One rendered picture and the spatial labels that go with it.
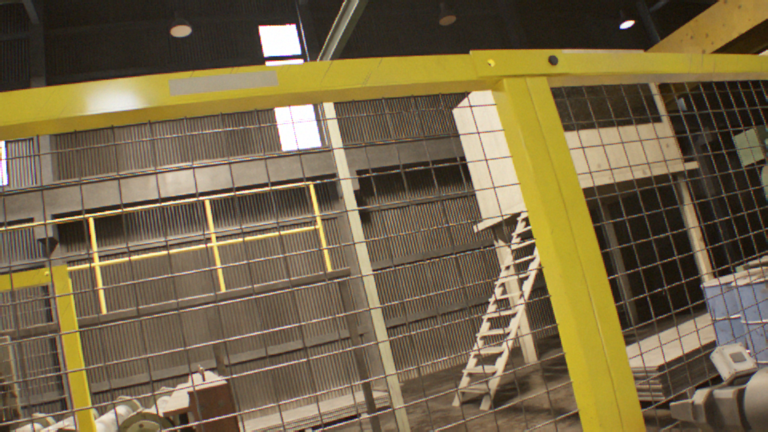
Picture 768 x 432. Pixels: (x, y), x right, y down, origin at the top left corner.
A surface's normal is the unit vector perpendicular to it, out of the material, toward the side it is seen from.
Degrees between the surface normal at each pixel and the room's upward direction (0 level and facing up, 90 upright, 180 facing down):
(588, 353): 90
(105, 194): 90
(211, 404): 90
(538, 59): 90
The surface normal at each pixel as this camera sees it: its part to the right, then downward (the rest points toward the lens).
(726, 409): -0.98, 0.07
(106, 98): 0.33, -0.25
